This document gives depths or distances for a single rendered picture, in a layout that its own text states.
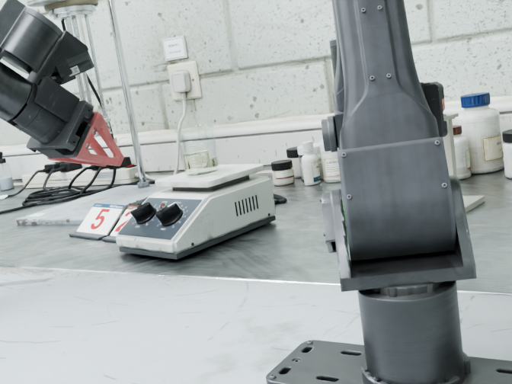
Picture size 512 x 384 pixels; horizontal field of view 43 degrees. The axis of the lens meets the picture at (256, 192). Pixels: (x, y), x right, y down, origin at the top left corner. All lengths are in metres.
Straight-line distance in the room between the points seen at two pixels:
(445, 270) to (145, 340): 0.30
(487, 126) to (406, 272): 0.74
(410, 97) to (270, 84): 1.02
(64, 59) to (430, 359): 0.60
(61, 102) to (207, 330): 0.37
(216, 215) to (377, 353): 0.48
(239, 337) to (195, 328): 0.05
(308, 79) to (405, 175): 1.00
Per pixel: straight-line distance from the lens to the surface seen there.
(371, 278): 0.41
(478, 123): 1.13
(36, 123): 0.83
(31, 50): 0.82
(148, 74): 1.64
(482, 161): 1.14
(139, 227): 0.90
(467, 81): 1.28
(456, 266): 0.42
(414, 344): 0.42
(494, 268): 0.68
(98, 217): 1.11
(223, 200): 0.88
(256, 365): 0.52
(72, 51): 0.87
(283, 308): 0.62
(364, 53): 0.45
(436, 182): 0.42
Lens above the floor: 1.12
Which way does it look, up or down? 10 degrees down
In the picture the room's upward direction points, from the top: 9 degrees counter-clockwise
